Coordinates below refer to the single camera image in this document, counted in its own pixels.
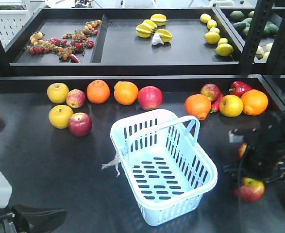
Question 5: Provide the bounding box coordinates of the red apple front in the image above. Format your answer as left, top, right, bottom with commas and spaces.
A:
238, 142, 248, 158

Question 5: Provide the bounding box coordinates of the orange with navel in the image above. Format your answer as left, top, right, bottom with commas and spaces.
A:
184, 94, 211, 120

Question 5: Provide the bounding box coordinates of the light blue plastic basket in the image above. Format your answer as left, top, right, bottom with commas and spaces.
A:
110, 109, 218, 226

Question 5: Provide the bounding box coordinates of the red bell pepper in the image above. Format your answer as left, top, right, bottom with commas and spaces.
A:
229, 81, 252, 97

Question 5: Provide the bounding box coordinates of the red chili pepper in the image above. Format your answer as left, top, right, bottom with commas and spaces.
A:
210, 93, 224, 113

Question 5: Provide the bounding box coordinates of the red apple lower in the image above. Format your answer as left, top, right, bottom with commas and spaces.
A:
234, 177, 265, 203

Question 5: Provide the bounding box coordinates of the large red apple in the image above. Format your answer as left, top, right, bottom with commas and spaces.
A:
137, 85, 163, 111

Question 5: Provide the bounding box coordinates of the cherry tomato vine pile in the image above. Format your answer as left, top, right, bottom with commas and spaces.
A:
24, 19, 102, 63

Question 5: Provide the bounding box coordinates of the dark red small apple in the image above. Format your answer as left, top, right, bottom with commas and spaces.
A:
68, 112, 92, 137

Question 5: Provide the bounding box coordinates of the pink small apple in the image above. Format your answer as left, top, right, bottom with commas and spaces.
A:
66, 89, 85, 109

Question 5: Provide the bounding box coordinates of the orange left of pair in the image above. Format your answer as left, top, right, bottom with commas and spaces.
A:
86, 80, 110, 104

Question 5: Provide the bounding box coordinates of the black wooden display stand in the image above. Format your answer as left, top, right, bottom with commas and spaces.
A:
0, 0, 285, 233

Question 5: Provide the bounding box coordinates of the orange beside pepper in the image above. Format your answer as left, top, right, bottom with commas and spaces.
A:
241, 89, 268, 116

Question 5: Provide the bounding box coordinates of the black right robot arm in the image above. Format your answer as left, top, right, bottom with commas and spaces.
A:
222, 87, 285, 204

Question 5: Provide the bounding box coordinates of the yellow apple by orange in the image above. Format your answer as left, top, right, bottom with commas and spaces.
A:
219, 95, 244, 117

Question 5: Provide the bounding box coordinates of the orange of pair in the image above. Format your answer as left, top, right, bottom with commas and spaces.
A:
86, 80, 110, 104
114, 81, 139, 105

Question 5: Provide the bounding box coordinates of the yellow apple front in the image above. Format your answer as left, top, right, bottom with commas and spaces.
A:
49, 105, 74, 129

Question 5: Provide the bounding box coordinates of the orange right of pair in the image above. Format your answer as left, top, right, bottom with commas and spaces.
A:
114, 81, 139, 105

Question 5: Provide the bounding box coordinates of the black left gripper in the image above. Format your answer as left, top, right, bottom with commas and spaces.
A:
0, 204, 67, 233

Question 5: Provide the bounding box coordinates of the red yellow apple back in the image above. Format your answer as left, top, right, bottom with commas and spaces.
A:
200, 83, 221, 102

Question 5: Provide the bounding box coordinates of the white garlic bulb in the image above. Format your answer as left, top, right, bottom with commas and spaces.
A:
151, 33, 164, 46

